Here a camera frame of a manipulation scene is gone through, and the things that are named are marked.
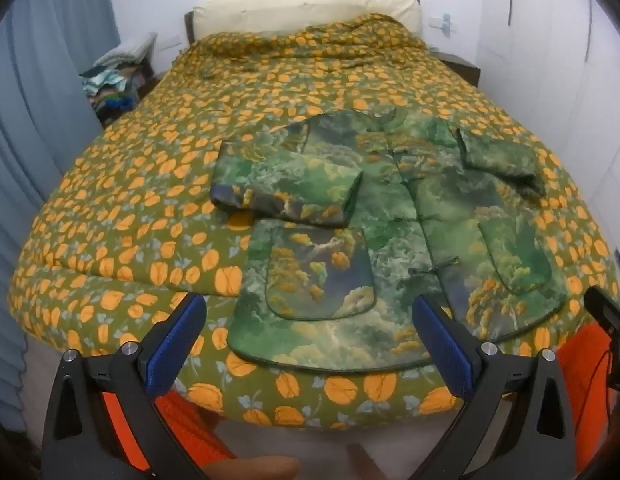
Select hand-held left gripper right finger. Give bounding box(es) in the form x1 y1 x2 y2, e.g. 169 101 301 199
411 294 577 480

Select dark wooden bedside table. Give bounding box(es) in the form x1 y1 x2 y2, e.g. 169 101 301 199
430 50 483 88

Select person's left hand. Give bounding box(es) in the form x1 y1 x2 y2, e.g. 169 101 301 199
202 455 302 480

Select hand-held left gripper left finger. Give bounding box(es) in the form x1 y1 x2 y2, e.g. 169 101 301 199
41 291 208 480

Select orange flowered green quilt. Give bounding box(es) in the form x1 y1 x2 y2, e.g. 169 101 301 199
7 12 620 431

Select blue curtain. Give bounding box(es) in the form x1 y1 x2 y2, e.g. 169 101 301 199
0 0 123 436

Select folded grey towel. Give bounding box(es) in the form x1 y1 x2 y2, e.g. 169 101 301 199
94 32 158 68

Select person's orange clothing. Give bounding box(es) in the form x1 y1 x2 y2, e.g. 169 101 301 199
97 320 618 476

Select cream pillow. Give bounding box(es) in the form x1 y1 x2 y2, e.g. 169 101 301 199
191 0 422 41

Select thin black cable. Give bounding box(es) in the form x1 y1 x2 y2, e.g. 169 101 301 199
579 347 613 428

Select green printed padded jacket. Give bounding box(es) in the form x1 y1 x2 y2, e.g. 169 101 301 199
210 107 566 373

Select white wardrobe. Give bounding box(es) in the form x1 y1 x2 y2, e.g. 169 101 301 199
476 0 620 281

